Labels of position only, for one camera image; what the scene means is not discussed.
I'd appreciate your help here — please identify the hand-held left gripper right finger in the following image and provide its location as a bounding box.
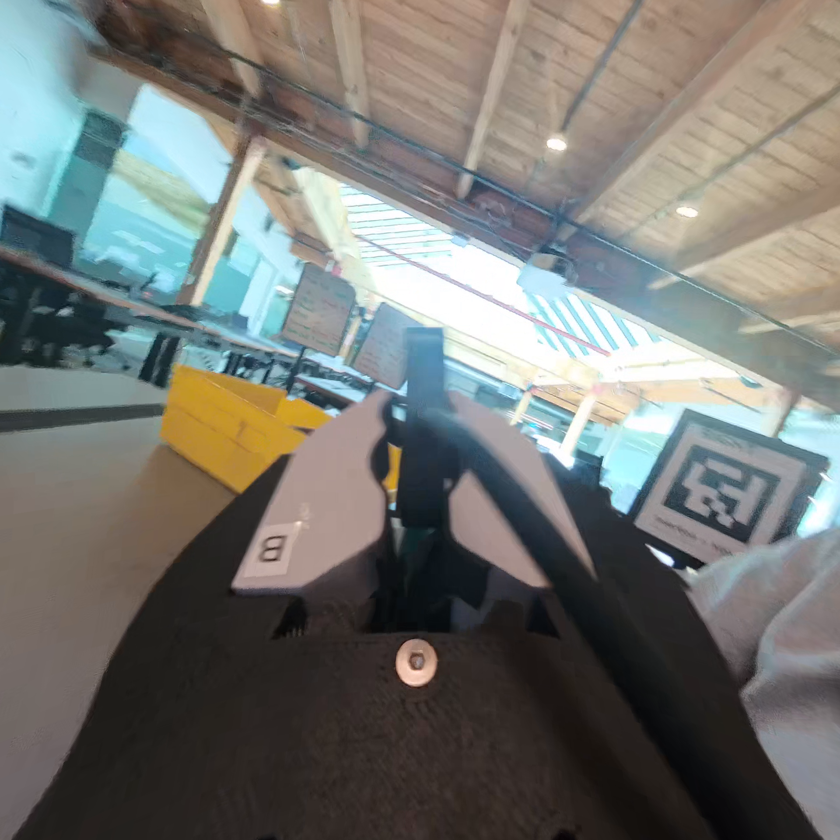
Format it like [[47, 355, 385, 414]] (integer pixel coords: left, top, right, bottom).
[[446, 394, 598, 592]]

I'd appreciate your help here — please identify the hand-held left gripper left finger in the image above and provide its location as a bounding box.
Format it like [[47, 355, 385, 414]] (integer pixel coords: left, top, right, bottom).
[[231, 390, 395, 596]]

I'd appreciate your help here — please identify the black hdmi cable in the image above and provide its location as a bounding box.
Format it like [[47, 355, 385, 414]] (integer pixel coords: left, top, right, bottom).
[[402, 327, 788, 788]]

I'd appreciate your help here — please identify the person's right forearm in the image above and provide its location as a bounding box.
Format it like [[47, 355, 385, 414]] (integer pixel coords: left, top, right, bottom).
[[688, 525, 840, 840]]

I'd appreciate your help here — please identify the yellow plastic bin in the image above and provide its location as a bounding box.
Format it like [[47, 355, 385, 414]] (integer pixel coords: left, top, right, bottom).
[[159, 364, 401, 494]]

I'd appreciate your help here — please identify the whiteboard with writing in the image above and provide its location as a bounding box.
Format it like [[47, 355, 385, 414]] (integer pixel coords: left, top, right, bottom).
[[350, 303, 421, 391], [281, 262, 358, 356]]

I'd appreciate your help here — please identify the white ceiling box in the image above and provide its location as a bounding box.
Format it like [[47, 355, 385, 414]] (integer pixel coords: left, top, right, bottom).
[[517, 252, 573, 298]]

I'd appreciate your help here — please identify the long wooden desk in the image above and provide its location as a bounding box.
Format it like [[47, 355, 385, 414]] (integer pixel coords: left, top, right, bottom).
[[0, 244, 309, 389]]

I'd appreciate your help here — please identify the black office chair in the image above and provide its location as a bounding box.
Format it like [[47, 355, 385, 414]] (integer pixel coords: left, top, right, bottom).
[[0, 205, 129, 370]]

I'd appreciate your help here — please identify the wooden post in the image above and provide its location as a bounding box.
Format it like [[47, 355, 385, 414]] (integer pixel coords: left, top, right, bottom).
[[178, 136, 267, 307]]

